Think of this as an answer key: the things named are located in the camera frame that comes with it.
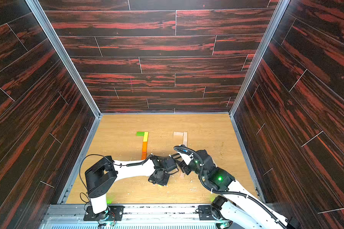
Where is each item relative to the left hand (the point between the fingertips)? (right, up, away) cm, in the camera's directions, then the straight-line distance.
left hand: (165, 183), depth 85 cm
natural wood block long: (+14, +26, +19) cm, 35 cm away
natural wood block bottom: (+11, +5, +2) cm, 12 cm away
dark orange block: (-15, +21, +14) cm, 29 cm away
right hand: (+10, +20, -10) cm, 25 cm away
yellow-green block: (-15, +27, +20) cm, 37 cm away
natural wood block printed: (+8, +29, +20) cm, 37 cm away
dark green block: (-20, +29, +23) cm, 42 cm away
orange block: (-14, +15, +9) cm, 23 cm away
